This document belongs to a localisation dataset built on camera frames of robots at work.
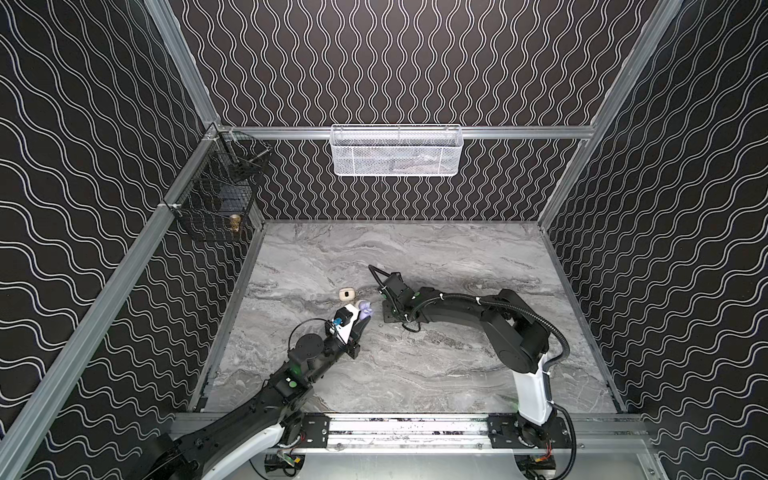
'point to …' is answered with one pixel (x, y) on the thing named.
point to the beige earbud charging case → (347, 294)
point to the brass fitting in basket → (235, 221)
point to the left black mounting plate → (315, 427)
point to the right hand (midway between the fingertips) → (393, 313)
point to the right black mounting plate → (509, 431)
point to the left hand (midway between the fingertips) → (372, 317)
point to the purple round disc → (365, 308)
